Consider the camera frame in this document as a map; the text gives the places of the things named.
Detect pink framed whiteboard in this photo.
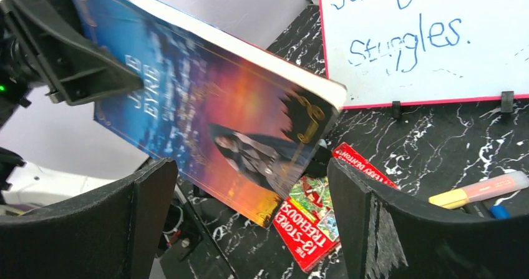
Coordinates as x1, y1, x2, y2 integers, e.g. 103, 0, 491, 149
319, 0, 528, 109

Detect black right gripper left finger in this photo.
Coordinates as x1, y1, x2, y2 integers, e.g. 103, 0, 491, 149
1, 159, 178, 278

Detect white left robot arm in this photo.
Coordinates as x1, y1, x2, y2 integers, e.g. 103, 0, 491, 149
1, 0, 143, 215

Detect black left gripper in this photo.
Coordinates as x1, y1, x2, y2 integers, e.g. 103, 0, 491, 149
1, 0, 143, 124

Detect blue Jane Eyre book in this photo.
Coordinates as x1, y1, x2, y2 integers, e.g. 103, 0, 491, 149
73, 0, 347, 227

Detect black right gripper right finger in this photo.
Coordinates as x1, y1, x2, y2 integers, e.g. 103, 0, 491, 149
328, 159, 528, 278

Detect blue capped white marker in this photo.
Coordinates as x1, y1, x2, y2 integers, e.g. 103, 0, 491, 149
489, 205, 511, 220

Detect red Treehouse book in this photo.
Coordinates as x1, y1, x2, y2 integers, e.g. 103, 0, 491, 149
273, 142, 400, 274

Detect black marker pen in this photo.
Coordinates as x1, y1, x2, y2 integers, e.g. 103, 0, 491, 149
462, 202, 494, 219

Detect yellow pink highlighter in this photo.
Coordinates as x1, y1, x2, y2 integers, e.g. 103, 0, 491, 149
428, 171, 528, 209

